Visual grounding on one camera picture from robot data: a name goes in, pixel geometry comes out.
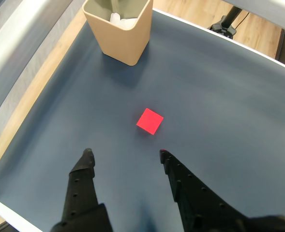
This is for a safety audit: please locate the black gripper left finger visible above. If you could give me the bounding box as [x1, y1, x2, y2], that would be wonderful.
[50, 148, 113, 232]

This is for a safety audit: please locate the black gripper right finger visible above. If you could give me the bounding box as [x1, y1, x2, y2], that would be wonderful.
[159, 149, 285, 232]

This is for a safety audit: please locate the red cube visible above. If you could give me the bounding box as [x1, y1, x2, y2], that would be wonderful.
[135, 108, 164, 136]

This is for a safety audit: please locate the beige plastic box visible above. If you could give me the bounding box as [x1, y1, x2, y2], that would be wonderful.
[82, 0, 154, 66]

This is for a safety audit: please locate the blue-grey table mat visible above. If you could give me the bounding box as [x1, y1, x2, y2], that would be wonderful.
[0, 9, 285, 232]

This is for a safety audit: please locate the white crumpled tissue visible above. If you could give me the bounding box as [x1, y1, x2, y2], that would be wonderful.
[109, 12, 138, 30]

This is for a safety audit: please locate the black tripod stand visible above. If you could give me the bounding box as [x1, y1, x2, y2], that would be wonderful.
[209, 6, 242, 39]

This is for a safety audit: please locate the white frame bar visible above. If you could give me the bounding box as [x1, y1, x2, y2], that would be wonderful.
[221, 0, 285, 37]
[0, 0, 73, 129]

